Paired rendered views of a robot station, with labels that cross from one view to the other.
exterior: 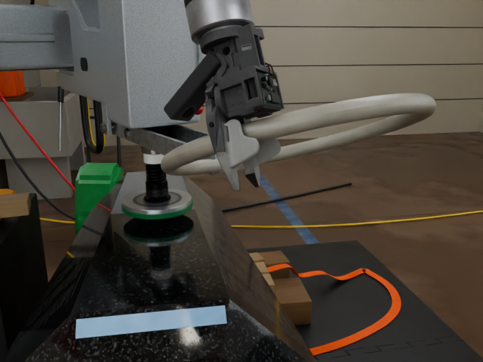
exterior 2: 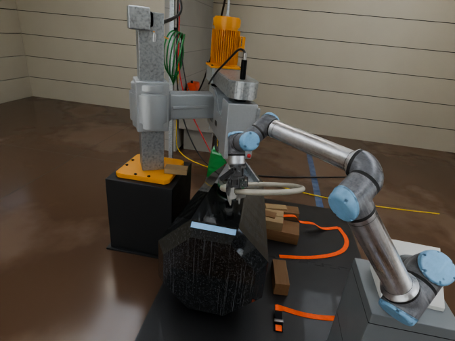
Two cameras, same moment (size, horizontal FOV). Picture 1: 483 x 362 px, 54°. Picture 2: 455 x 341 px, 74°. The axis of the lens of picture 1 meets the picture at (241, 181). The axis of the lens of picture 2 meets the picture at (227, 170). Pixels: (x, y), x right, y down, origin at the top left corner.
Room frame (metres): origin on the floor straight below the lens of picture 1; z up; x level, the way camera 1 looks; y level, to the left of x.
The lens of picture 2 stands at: (-0.71, -0.39, 1.97)
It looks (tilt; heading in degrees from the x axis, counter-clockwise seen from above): 25 degrees down; 18
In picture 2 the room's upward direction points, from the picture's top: 6 degrees clockwise
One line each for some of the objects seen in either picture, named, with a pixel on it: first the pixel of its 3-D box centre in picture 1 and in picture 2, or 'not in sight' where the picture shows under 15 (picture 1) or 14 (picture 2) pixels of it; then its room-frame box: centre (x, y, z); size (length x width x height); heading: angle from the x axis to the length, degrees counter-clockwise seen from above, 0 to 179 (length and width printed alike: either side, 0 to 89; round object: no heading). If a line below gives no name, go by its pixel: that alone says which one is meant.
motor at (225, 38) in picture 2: not in sight; (227, 42); (1.96, 0.61, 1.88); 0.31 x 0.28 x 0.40; 123
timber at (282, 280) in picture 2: not in sight; (279, 276); (1.40, -0.27, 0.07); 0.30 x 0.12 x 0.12; 18
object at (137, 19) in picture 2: not in sight; (139, 17); (1.33, 1.05, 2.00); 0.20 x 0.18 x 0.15; 101
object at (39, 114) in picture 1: (47, 138); (205, 120); (4.39, 1.84, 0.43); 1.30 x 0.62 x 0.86; 11
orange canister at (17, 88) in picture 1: (11, 80); (193, 88); (4.24, 2.02, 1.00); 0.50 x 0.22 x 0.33; 11
